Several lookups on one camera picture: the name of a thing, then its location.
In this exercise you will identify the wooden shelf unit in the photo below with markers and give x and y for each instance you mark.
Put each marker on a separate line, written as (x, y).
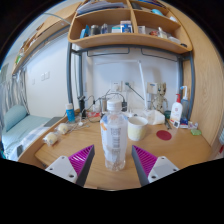
(126, 40)

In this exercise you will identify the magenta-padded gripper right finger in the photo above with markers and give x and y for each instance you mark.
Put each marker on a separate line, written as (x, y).
(151, 166)

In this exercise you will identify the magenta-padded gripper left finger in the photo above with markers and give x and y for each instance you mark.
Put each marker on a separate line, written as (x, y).
(71, 168)

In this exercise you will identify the clear blue spray bottle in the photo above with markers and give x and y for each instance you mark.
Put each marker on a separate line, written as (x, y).
(185, 105)

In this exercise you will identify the wooden robot figurine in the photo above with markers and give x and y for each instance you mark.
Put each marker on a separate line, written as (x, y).
(161, 98)

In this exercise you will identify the clear plastic water bottle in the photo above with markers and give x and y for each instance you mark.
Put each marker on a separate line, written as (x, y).
(114, 140)

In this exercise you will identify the wrapped bread roll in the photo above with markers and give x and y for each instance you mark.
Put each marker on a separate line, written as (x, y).
(51, 138)
(63, 128)

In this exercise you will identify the dark green jar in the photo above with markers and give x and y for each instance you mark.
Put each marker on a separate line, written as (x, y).
(167, 115)

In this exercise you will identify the white desk lamp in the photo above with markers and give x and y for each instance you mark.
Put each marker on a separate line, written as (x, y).
(143, 83)

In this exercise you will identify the black electric shaver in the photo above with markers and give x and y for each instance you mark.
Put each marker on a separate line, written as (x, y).
(82, 106)

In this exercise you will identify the flat round red coaster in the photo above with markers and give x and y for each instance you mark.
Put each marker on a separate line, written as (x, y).
(164, 135)

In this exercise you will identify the small green sponge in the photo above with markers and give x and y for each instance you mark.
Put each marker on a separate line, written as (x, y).
(196, 132)

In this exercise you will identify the long wooden wall shelf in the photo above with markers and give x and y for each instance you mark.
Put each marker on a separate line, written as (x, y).
(50, 28)

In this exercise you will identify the blue and white can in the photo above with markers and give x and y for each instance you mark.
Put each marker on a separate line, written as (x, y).
(70, 115)

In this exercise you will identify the crumpled white tube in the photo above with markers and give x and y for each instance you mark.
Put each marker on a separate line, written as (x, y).
(193, 125)

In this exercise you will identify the bed with green pillow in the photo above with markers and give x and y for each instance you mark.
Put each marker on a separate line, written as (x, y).
(20, 126)

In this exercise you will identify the white tissue pack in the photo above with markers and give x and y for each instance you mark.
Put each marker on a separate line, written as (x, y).
(155, 117)

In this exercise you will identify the white pump lotion bottle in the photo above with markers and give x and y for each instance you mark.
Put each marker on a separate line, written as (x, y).
(176, 111)

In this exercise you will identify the grey metal desk frame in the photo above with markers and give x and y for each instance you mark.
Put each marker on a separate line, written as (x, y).
(69, 76)

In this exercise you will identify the white wall box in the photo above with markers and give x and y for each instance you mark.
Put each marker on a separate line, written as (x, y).
(152, 88)

